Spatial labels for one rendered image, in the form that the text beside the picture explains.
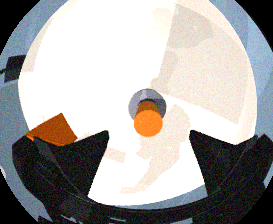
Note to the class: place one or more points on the orange knob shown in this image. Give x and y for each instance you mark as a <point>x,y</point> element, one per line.
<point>148,121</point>

